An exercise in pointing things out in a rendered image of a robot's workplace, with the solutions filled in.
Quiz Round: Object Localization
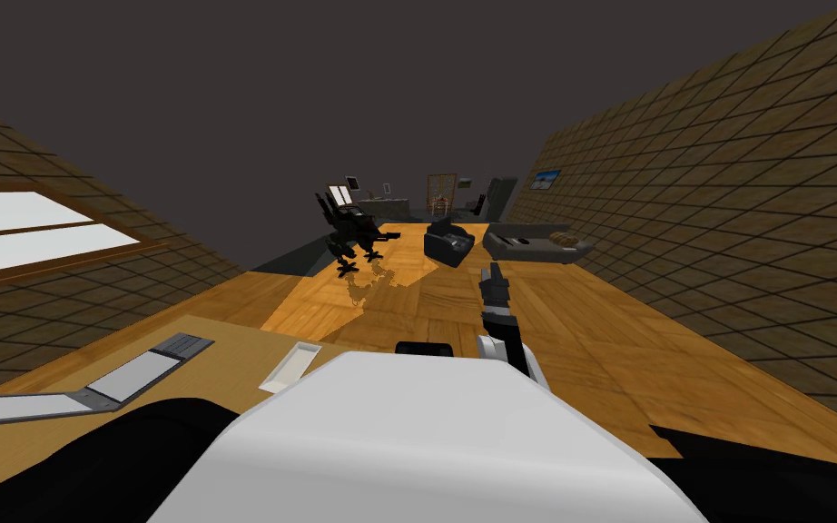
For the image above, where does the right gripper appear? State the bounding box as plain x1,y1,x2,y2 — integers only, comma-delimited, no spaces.
478,261,514,313

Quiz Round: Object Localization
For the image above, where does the grey sofa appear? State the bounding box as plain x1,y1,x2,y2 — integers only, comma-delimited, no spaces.
481,222,596,266

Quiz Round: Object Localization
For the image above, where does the black armchair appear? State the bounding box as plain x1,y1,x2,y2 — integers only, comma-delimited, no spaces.
422,215,478,270

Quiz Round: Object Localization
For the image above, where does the dark grey tall cabinet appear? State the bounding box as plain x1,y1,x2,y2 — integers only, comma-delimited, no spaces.
483,176,520,224

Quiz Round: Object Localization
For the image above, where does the wooden shelf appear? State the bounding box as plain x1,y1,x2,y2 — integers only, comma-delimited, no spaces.
426,172,459,217

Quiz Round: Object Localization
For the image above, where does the dark grey counter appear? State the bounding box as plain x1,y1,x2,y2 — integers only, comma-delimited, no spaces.
356,196,413,223

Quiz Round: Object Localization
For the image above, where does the black office chair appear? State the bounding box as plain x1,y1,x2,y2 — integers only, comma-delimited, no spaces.
314,190,403,278

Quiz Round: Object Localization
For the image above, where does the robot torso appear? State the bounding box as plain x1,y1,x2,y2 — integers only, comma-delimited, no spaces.
145,339,712,523

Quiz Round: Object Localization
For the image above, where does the white oblong tray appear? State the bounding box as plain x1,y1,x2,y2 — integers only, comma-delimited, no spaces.
257,341,324,395

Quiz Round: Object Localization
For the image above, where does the wooden table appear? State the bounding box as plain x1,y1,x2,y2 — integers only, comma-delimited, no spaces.
0,314,350,504

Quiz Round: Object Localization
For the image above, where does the grey flat laptop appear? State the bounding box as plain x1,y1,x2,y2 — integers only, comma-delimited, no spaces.
0,331,216,430

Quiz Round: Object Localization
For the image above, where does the wood-framed window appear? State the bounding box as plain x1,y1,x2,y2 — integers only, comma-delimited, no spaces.
0,180,176,294

